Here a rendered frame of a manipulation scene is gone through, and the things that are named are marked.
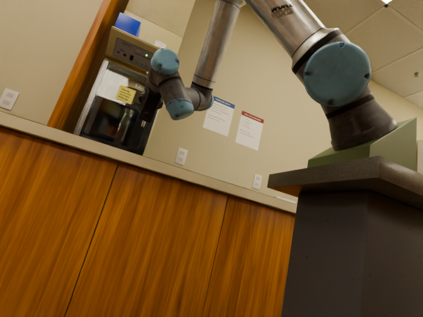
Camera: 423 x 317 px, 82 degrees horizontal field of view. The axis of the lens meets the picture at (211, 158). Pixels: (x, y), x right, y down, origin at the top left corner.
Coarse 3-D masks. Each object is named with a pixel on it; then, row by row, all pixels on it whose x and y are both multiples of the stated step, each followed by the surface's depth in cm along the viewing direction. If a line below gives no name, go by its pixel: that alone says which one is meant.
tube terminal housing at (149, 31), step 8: (136, 16) 127; (144, 24) 128; (152, 24) 130; (144, 32) 127; (152, 32) 129; (160, 32) 131; (168, 32) 132; (144, 40) 127; (152, 40) 128; (160, 40) 130; (168, 40) 132; (176, 40) 134; (168, 48) 131; (176, 48) 133; (120, 64) 120; (136, 72) 122; (152, 128) 121; (144, 152) 117
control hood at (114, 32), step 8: (112, 32) 111; (120, 32) 111; (112, 40) 113; (128, 40) 113; (136, 40) 114; (112, 48) 115; (144, 48) 116; (152, 48) 116; (160, 48) 117; (112, 56) 116; (128, 64) 119; (144, 72) 123
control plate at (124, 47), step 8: (120, 40) 113; (120, 48) 115; (128, 48) 115; (136, 48) 115; (120, 56) 117; (128, 56) 117; (136, 56) 117; (144, 56) 118; (152, 56) 118; (136, 64) 119; (144, 64) 120
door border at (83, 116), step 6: (102, 66) 115; (102, 72) 115; (96, 78) 113; (102, 78) 115; (96, 84) 113; (96, 90) 113; (90, 96) 111; (90, 102) 111; (84, 114) 109; (84, 120) 109; (78, 126) 107; (78, 132) 107
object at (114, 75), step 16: (112, 64) 117; (112, 80) 116; (128, 80) 119; (144, 80) 122; (96, 96) 112; (112, 96) 115; (96, 112) 111; (112, 112) 114; (128, 112) 117; (96, 128) 110; (112, 128) 113; (128, 128) 115; (144, 128) 118; (112, 144) 112; (128, 144) 114; (144, 144) 117
